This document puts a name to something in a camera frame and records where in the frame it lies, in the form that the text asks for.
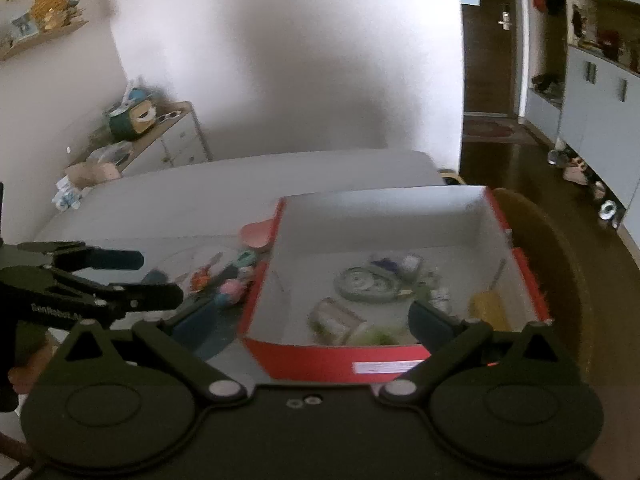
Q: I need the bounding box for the blue white small item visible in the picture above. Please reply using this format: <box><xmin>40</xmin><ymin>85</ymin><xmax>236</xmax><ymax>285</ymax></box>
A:
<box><xmin>372</xmin><ymin>255</ymin><xmax>426</xmax><ymax>281</ymax></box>

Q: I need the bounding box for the pink white shoe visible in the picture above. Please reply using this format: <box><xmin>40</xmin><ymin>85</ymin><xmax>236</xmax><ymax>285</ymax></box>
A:
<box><xmin>563</xmin><ymin>157</ymin><xmax>591</xmax><ymax>184</ymax></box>

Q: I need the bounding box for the small brown cardboard box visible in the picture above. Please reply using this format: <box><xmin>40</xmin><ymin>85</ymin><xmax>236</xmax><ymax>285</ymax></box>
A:
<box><xmin>65</xmin><ymin>162</ymin><xmax>121</xmax><ymax>189</ymax></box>

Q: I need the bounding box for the light blue shoe cabinet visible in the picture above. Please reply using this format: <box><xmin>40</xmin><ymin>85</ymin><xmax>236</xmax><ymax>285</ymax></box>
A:
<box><xmin>525</xmin><ymin>0</ymin><xmax>640</xmax><ymax>251</ymax></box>

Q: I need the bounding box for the red white cardboard box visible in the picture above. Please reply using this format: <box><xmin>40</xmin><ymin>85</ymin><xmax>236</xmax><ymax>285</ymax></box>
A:
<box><xmin>237</xmin><ymin>186</ymin><xmax>553</xmax><ymax>385</ymax></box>

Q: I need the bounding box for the dark wooden door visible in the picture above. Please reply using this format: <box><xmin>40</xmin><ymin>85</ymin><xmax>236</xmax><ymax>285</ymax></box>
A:
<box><xmin>460</xmin><ymin>0</ymin><xmax>523</xmax><ymax>114</ymax></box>

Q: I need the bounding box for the small white figure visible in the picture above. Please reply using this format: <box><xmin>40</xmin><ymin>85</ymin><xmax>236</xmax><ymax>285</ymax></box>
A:
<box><xmin>427</xmin><ymin>285</ymin><xmax>454</xmax><ymax>316</ymax></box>

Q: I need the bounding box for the yellow knitted ornament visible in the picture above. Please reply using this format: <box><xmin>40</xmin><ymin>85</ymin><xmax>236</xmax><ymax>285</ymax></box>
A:
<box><xmin>31</xmin><ymin>0</ymin><xmax>69</xmax><ymax>29</ymax></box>

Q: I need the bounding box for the white wooden dresser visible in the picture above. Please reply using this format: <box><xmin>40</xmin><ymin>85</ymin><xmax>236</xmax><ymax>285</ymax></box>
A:
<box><xmin>120</xmin><ymin>101</ymin><xmax>211</xmax><ymax>177</ymax></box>

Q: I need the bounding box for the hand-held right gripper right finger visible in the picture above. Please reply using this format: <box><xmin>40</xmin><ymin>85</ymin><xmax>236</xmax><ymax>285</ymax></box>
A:
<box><xmin>377</xmin><ymin>299</ymin><xmax>566</xmax><ymax>405</ymax></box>

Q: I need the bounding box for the green small item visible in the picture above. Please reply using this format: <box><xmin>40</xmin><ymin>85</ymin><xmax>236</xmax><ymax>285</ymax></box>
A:
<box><xmin>350</xmin><ymin>325</ymin><xmax>412</xmax><ymax>347</ymax></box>

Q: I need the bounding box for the wooden wall shelf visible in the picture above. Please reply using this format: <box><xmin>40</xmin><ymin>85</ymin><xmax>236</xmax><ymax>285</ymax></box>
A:
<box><xmin>0</xmin><ymin>20</ymin><xmax>90</xmax><ymax>61</ymax></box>

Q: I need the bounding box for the blue white packet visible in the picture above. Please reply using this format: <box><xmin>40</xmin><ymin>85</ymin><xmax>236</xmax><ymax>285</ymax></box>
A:
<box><xmin>52</xmin><ymin>177</ymin><xmax>86</xmax><ymax>211</ymax></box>

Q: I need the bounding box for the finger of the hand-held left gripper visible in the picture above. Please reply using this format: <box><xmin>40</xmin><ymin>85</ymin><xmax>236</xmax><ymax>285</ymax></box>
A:
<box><xmin>47</xmin><ymin>272</ymin><xmax>185</xmax><ymax>313</ymax></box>
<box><xmin>15</xmin><ymin>241</ymin><xmax>145</xmax><ymax>271</ymax></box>

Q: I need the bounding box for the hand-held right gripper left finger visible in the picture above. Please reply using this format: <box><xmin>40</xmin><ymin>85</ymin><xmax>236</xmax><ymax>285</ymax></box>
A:
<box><xmin>62</xmin><ymin>299</ymin><xmax>248</xmax><ymax>405</ymax></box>

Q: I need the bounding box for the patterned door rug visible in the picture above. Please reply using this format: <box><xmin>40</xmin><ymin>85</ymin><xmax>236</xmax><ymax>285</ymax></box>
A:
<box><xmin>462</xmin><ymin>117</ymin><xmax>524</xmax><ymax>144</ymax></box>

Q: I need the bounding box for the teal tissue box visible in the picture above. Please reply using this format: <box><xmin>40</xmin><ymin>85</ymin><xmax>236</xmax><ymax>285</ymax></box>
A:
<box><xmin>109</xmin><ymin>99</ymin><xmax>159</xmax><ymax>141</ymax></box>

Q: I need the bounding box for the pink heart-shaped dish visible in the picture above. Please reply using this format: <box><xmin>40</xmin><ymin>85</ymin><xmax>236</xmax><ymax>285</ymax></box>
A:
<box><xmin>240</xmin><ymin>220</ymin><xmax>276</xmax><ymax>249</ymax></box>

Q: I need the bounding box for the yellow-green marker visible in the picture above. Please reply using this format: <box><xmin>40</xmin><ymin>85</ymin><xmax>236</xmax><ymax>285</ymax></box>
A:
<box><xmin>469</xmin><ymin>291</ymin><xmax>511</xmax><ymax>332</ymax></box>

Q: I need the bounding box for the clear plastic bag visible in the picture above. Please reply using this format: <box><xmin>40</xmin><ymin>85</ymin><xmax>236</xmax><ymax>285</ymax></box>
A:
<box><xmin>87</xmin><ymin>141</ymin><xmax>134</xmax><ymax>166</ymax></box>

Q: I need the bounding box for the person's left hand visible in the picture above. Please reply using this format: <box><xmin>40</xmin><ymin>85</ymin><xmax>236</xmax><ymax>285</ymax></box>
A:
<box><xmin>9</xmin><ymin>357</ymin><xmax>48</xmax><ymax>395</ymax></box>

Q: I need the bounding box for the pink small toy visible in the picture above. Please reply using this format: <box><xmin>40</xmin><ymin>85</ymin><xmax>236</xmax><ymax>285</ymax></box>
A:
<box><xmin>215</xmin><ymin>280</ymin><xmax>247</xmax><ymax>307</ymax></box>

